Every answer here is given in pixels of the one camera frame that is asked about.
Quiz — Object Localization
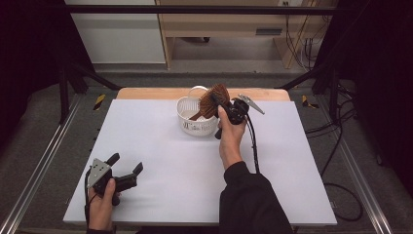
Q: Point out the black floor cables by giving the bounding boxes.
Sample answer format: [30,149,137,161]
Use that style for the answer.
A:
[305,82,364,222]

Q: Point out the white plastic basket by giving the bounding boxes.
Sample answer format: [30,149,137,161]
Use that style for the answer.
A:
[176,85,220,137]

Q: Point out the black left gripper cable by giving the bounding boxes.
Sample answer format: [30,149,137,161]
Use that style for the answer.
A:
[84,170,93,228]

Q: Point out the white cabinet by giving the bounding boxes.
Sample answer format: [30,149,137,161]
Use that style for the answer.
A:
[64,0,167,64]

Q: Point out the cables behind desk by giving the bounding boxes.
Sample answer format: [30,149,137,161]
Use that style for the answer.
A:
[284,14,327,71]

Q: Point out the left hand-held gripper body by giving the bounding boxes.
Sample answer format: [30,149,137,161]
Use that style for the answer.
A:
[85,158,138,207]

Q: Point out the black curtain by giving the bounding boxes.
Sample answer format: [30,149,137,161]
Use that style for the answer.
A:
[0,0,95,144]
[318,0,413,189]

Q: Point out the aluminium floor rail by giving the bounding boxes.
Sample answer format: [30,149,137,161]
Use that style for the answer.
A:
[0,94,82,234]
[316,96,394,234]

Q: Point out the person's left hand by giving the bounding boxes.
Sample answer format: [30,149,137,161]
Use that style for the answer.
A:
[87,177,121,232]

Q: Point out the light wooden desk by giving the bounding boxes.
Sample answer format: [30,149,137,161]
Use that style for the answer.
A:
[155,0,339,70]

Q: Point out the black horizontal frame bar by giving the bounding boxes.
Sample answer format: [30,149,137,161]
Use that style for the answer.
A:
[64,4,342,16]

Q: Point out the white table mat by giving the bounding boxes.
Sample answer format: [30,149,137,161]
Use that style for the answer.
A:
[62,98,338,227]

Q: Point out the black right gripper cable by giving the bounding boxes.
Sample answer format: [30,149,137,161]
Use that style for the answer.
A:
[244,113,261,175]

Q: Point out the black diagonal frame strut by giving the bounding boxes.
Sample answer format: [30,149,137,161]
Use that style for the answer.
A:
[58,61,123,125]
[277,62,340,125]

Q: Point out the wooden table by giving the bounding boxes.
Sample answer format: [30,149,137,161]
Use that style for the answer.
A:
[116,87,291,101]

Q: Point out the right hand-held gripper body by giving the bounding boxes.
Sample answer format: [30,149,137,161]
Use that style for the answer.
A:
[213,93,266,140]

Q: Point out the person's right hand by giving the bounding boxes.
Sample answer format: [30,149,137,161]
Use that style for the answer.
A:
[216,105,247,171]

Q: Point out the yellow black floor tape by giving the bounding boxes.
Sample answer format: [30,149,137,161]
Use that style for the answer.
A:
[93,94,107,111]
[301,95,319,110]

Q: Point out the wooden hairbrush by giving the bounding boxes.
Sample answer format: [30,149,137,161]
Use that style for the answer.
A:
[189,83,232,122]

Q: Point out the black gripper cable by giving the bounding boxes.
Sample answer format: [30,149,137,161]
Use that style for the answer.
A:
[84,170,93,228]
[244,113,261,175]

